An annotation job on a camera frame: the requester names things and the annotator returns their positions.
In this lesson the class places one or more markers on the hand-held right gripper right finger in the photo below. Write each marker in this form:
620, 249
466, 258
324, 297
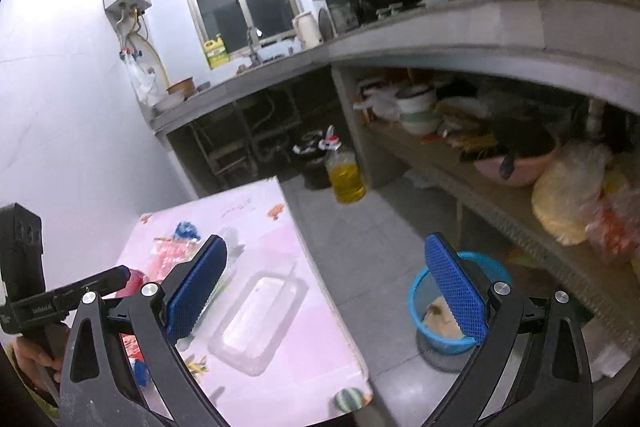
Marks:
457, 287

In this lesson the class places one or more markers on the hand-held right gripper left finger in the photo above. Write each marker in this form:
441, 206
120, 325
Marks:
192, 292

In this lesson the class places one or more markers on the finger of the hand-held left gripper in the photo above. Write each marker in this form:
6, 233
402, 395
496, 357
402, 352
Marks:
100, 283

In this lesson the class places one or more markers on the red snack bag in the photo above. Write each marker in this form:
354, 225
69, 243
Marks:
134, 283

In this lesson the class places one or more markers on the blue mesh wastebasket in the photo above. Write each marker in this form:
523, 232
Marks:
440, 346

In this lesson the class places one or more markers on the person's left hand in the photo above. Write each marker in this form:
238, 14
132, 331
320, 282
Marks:
30, 362

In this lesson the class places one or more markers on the clear red printed wrapper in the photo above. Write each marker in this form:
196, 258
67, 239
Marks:
170, 259

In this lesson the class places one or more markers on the clear plastic tray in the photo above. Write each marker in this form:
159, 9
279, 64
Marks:
280, 302

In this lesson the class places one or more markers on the grey lower shelf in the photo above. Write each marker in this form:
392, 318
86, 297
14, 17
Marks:
500, 207

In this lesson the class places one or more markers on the yellow plastic bag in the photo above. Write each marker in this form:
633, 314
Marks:
560, 202

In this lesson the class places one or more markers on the pink basin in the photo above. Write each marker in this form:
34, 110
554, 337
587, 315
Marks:
530, 169

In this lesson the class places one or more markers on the cooking oil bottle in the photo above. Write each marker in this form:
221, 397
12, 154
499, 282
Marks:
346, 179

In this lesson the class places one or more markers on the pile of brown utensils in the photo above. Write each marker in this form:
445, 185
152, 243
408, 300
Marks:
465, 132

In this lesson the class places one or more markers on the black pan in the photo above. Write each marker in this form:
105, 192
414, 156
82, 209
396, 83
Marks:
520, 132

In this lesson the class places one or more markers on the clear bag with red contents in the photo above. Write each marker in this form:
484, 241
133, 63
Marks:
615, 227

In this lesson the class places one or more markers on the black pot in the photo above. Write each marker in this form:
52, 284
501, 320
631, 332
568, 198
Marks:
312, 172

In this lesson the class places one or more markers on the stack of white bowls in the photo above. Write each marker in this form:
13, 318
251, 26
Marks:
417, 112

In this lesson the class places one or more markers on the white bowl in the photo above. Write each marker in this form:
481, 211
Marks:
165, 103

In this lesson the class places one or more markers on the brown bowl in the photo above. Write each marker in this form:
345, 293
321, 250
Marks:
181, 88

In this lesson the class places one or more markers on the hanging white plastic bag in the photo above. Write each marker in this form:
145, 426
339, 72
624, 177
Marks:
141, 79

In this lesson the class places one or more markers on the yellow detergent bottle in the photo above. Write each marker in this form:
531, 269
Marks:
216, 54

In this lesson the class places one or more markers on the metal faucet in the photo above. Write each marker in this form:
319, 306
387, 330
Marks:
254, 44

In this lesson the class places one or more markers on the grey concrete kitchen counter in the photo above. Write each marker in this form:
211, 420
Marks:
450, 32

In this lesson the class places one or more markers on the white jug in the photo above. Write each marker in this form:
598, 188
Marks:
307, 32

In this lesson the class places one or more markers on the round grey lid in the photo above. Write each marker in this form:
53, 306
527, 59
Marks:
327, 23

